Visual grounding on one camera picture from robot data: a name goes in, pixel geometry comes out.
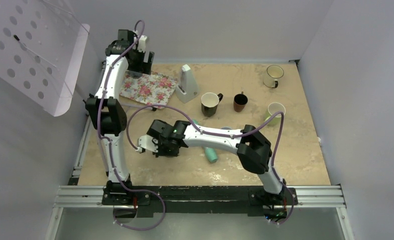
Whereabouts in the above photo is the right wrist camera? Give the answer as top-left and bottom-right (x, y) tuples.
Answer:
(136, 135), (158, 153)

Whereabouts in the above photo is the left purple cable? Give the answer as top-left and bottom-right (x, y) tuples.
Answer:
(96, 19), (167, 233)

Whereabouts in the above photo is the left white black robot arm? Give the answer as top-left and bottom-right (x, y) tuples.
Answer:
(85, 29), (154, 205)

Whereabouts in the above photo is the floral tray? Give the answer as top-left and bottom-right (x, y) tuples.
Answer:
(120, 70), (178, 109)

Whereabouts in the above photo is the beige mug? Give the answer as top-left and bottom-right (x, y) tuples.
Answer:
(263, 65), (284, 89)

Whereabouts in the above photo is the aluminium frame rail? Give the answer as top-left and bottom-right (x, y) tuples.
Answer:
(45, 185), (355, 240)

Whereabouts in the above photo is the white wedge-shaped device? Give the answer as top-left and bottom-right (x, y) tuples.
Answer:
(175, 64), (199, 104)

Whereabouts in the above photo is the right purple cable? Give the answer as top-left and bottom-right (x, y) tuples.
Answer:
(126, 105), (295, 226)

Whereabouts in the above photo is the white perforated panel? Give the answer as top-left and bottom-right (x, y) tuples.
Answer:
(0, 0), (90, 117)

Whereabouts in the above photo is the black mug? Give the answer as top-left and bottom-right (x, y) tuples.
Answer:
(201, 92), (223, 118)

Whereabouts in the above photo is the teal cylindrical tube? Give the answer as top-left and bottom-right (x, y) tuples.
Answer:
(191, 119), (219, 164)

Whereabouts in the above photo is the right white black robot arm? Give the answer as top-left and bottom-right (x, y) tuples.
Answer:
(138, 119), (285, 204)

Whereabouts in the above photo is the brown striped mug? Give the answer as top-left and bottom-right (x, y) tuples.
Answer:
(233, 92), (248, 113)

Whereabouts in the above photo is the purple cable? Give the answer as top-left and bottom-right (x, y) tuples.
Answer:
(126, 105), (295, 226)
(96, 19), (167, 233)

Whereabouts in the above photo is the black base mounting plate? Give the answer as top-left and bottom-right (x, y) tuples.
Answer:
(102, 183), (298, 220)

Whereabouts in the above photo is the light green mug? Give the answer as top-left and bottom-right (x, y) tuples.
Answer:
(263, 101), (287, 127)

